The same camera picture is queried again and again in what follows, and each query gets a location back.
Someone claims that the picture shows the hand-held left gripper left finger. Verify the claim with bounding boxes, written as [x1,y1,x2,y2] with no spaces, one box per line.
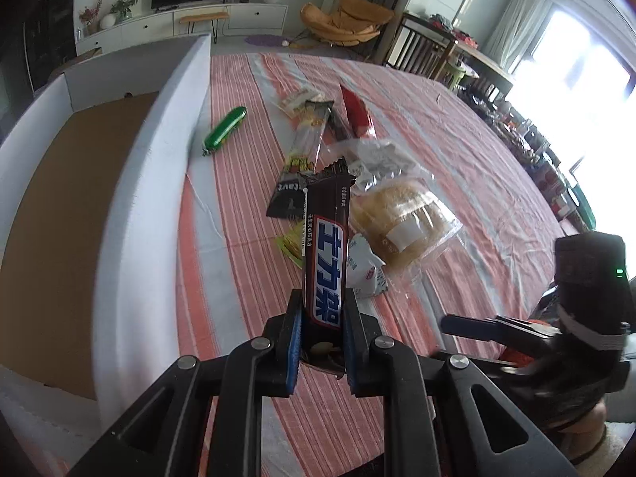
[67,291,305,477]

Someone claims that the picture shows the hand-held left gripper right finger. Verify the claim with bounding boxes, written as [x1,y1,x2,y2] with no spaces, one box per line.
[343,288,580,477]

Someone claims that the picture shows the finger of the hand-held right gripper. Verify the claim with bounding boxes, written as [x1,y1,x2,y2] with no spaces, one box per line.
[440,314,555,345]

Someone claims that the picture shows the brown chocolate bar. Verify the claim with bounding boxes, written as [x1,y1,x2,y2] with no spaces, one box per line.
[297,156,356,376]

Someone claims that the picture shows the white cardboard box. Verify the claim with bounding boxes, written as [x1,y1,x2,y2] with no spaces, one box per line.
[0,32,212,450]

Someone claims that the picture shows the person's right forearm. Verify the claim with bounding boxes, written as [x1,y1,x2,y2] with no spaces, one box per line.
[561,400,614,465]

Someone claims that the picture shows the small white snack packet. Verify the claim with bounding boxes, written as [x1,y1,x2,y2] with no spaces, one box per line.
[345,233,389,300]

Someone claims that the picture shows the yellow snack packet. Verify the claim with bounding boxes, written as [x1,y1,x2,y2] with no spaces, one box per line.
[275,219,305,269]

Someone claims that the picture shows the pile of assorted goods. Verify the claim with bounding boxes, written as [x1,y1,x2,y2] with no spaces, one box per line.
[477,84,597,232]

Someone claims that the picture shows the bread in clear bag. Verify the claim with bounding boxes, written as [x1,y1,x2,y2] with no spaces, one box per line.
[325,139,464,279]

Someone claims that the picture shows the long black snack packet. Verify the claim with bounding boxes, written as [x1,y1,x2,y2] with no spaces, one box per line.
[266,101,334,220]

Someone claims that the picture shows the dark snack stick clear wrapper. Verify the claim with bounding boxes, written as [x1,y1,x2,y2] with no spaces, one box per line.
[325,109,351,143]

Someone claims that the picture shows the green sausage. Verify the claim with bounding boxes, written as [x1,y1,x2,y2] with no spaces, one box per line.
[201,106,248,156]

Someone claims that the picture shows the red snack packet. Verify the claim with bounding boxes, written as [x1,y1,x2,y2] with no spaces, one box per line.
[339,84,377,138]

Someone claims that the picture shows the light green stool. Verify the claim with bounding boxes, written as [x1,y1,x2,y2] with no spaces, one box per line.
[440,60,468,91]

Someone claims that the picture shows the cream wafer packet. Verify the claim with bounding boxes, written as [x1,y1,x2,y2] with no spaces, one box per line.
[278,87,326,116]

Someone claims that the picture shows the white window curtain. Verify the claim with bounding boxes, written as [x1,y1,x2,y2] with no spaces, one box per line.
[484,0,552,68]

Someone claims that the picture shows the orange lounge chair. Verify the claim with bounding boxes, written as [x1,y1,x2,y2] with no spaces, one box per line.
[299,0,396,48]

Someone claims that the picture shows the white television cabinet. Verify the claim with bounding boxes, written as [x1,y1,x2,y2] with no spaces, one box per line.
[74,2,290,56]

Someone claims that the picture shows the wooden bench with black legs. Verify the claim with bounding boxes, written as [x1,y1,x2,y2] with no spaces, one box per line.
[179,11,230,43]

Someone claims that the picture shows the red flowers in white vase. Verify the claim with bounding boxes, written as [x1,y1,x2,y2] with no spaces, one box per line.
[78,0,117,31]

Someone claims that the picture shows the dark display cabinet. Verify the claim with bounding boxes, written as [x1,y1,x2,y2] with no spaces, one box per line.
[0,0,75,103]

